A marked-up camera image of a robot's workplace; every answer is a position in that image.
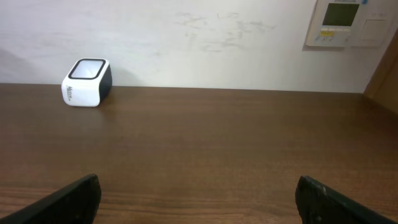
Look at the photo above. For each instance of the white wall control panel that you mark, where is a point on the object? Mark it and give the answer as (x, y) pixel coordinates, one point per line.
(350, 23)

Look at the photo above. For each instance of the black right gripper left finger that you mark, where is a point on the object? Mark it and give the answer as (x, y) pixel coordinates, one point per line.
(77, 202)

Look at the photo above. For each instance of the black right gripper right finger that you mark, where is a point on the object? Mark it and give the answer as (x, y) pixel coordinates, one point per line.
(319, 204)

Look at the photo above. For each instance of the white barcode scanner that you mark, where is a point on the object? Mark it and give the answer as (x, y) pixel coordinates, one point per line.
(88, 83)

